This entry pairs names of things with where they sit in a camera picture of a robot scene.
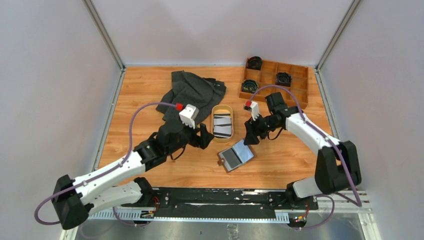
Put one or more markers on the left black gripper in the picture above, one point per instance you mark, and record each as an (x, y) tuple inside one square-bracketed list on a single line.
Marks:
[(204, 138)]

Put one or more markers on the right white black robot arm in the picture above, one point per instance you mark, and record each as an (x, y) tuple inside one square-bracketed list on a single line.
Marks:
[(337, 165)]

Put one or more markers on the wooden compartment tray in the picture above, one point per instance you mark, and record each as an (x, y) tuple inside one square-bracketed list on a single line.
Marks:
[(298, 92)]

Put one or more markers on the black coiled belt middle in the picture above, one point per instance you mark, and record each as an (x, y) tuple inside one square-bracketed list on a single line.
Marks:
[(283, 79)]

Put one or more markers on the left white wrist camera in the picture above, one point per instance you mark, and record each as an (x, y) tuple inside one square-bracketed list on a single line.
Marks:
[(188, 115)]

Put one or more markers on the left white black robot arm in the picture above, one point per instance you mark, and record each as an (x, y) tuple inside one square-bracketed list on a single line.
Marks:
[(145, 156)]

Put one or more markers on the brown leather card holder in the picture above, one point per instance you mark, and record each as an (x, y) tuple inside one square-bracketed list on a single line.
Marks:
[(244, 153)]

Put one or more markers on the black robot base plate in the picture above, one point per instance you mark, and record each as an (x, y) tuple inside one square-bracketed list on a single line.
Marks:
[(221, 203)]

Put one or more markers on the black coiled belt top left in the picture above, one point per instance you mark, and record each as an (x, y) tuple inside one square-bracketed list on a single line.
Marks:
[(254, 63)]

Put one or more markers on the aluminium frame rail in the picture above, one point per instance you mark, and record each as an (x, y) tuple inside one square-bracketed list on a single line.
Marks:
[(140, 194)]

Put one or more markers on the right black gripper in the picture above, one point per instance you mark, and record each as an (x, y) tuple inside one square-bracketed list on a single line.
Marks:
[(252, 131)]

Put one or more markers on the dark grey dotted cloth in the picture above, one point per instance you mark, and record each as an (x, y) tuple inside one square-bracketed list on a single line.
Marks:
[(202, 92)]

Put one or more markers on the black credit card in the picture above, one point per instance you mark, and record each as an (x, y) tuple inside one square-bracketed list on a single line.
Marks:
[(231, 159)]

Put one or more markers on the dark green coiled belt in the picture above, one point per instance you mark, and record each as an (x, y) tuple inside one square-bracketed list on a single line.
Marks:
[(249, 86)]

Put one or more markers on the black coiled belt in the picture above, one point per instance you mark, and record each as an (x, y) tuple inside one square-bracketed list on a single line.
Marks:
[(283, 79), (254, 63)]

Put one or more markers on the oval wooden card tray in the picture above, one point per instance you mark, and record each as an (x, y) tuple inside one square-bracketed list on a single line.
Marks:
[(221, 109)]

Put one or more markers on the white striped cards in tray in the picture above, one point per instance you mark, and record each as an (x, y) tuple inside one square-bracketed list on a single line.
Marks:
[(222, 125)]

